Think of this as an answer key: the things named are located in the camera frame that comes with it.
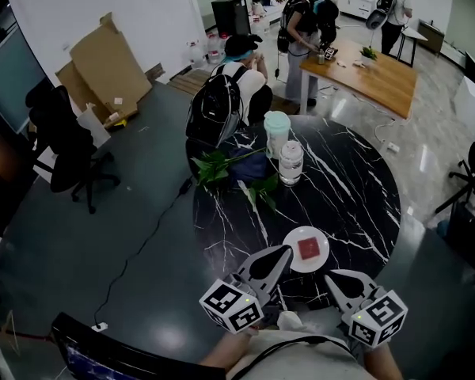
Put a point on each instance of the red piece of meat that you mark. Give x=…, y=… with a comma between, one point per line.
x=308, y=248

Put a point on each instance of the white round plate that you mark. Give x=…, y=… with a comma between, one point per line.
x=312, y=263

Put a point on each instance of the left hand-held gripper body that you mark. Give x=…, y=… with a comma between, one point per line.
x=229, y=306

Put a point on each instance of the person's white shirt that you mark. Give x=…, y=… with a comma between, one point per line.
x=301, y=358

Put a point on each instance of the clear glass jar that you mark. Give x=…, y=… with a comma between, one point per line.
x=291, y=164

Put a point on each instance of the white low cabinet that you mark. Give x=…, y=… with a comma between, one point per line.
x=356, y=2

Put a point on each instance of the person's right forearm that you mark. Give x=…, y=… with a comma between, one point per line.
x=384, y=364

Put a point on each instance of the brown cardboard sheets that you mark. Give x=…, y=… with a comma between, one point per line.
x=103, y=69

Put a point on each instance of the black backpack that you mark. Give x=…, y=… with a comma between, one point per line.
x=213, y=105

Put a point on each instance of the mint green lidded blender cup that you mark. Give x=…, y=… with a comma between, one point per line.
x=277, y=133

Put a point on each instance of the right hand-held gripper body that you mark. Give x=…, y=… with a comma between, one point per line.
x=378, y=320

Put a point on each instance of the green leafy plant stem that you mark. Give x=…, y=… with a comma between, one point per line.
x=211, y=168

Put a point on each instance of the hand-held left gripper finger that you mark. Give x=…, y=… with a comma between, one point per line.
x=270, y=265

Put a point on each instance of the person's left forearm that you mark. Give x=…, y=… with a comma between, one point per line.
x=225, y=350

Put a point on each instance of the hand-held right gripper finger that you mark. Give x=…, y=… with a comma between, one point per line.
x=347, y=284

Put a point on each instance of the dark blue cloth bag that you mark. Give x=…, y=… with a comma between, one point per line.
x=247, y=166

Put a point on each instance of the wooden desk with white legs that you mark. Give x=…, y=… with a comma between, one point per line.
x=372, y=81

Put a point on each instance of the grey backpack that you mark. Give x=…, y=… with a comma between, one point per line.
x=380, y=12

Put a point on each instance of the small potted green plant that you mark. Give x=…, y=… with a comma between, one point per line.
x=369, y=54

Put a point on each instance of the black cabinet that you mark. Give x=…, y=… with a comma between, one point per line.
x=230, y=16

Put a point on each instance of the wooden pallet boards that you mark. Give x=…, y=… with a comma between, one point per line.
x=188, y=81

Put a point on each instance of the black chair backrest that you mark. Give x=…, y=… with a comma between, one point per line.
x=103, y=350

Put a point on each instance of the white power strip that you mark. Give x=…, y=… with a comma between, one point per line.
x=393, y=147
x=100, y=326

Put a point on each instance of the black office chair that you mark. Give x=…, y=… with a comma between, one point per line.
x=473, y=196
x=63, y=141

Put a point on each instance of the large clear water bottle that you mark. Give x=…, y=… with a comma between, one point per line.
x=196, y=54
x=215, y=50

